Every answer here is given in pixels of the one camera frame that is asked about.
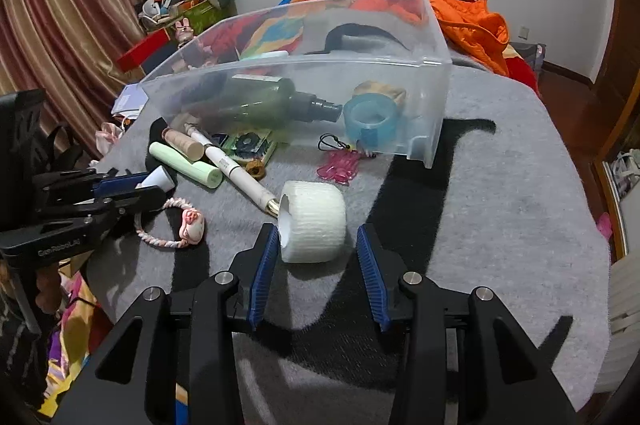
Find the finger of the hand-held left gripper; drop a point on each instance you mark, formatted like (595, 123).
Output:
(140, 200)
(120, 184)

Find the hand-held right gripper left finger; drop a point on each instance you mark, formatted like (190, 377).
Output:
(262, 275)

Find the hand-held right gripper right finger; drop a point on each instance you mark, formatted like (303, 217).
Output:
(372, 277)

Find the pale green tube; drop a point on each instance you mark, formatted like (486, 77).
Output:
(185, 165)

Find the pink braided hairband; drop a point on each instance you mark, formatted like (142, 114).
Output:
(192, 225)

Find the beige cylinder stick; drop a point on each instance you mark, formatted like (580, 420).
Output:
(185, 144)

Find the white bandage roll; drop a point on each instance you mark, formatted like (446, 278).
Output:
(320, 220)

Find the white pen with gold tip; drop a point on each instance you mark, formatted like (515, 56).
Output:
(240, 177)

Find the green card packet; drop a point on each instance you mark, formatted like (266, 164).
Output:
(247, 145)

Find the blue tape roll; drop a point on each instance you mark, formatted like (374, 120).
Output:
(352, 125)

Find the dark green spray bottle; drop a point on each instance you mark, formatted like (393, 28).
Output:
(270, 102)

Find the clear plastic storage bin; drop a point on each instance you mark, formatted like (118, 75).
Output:
(425, 105)

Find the person's left hand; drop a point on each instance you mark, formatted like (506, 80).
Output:
(50, 287)

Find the pink cloth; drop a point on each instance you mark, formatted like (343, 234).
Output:
(110, 135)

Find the cartoon printed blanket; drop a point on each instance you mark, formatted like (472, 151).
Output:
(75, 320)

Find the blue and white book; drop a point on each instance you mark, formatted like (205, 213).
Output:
(127, 97)

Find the long red box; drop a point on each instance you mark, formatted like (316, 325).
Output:
(142, 50)

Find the striped red and gold curtain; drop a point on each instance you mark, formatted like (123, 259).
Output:
(65, 5)

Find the green cardboard box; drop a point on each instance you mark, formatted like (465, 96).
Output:
(200, 12)

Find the pink clog shoe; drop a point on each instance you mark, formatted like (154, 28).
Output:
(604, 225)

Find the white ribbed suitcase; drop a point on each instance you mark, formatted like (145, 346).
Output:
(625, 305)

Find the orange puffer jacket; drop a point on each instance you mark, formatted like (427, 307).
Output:
(465, 20)

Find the dark bag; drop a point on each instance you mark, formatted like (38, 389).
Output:
(532, 55)

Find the white bag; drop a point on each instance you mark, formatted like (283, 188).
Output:
(627, 170)

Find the white wall socket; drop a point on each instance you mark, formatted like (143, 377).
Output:
(523, 33)

